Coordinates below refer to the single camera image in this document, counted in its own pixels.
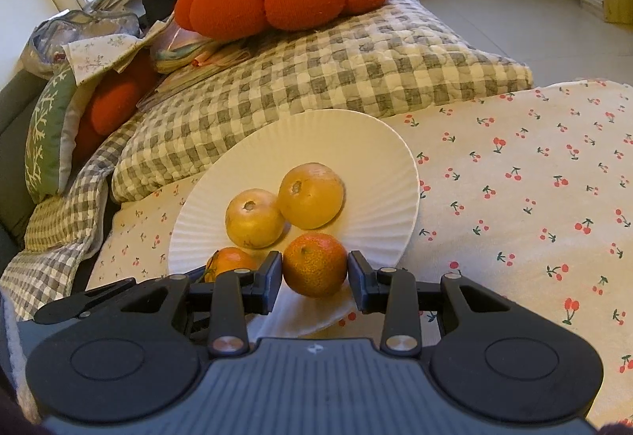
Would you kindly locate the dark green sofa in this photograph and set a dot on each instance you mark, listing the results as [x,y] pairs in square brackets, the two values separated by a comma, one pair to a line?
[12,128]

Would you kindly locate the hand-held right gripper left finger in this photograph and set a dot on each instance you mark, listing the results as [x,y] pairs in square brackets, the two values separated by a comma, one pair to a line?
[273,273]

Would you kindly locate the orange tangerine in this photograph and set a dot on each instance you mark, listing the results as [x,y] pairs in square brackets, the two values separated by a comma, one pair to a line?
[232,259]
[314,264]

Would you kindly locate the green patterned cushion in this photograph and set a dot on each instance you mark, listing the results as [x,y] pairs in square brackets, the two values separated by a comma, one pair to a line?
[47,133]

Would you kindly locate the cherry print bed sheet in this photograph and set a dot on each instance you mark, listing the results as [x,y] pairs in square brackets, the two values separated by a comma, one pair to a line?
[519,197]

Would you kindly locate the dark maroon clothing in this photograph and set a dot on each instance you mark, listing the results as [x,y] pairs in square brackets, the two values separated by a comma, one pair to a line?
[10,415]

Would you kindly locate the yellow apple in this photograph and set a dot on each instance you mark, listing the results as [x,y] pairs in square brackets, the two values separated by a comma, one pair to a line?
[253,220]
[310,195]

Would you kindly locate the red plush cushion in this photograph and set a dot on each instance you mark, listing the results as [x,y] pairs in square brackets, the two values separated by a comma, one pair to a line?
[118,104]

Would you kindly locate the clear plastic storage bag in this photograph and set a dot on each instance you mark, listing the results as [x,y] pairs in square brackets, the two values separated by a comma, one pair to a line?
[74,27]

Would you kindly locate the white ribbed plate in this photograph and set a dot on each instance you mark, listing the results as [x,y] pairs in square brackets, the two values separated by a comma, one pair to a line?
[341,153]

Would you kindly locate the stack of folded cloths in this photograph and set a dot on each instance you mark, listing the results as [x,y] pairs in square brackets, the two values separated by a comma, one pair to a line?
[198,55]

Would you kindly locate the green checkered pillow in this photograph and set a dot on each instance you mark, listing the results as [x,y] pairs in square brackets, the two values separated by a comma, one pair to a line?
[346,64]

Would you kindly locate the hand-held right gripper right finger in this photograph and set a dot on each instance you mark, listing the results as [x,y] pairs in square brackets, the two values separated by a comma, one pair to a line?
[354,273]

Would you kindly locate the floral beige cloth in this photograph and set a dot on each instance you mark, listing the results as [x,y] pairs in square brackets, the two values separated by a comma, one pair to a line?
[99,54]

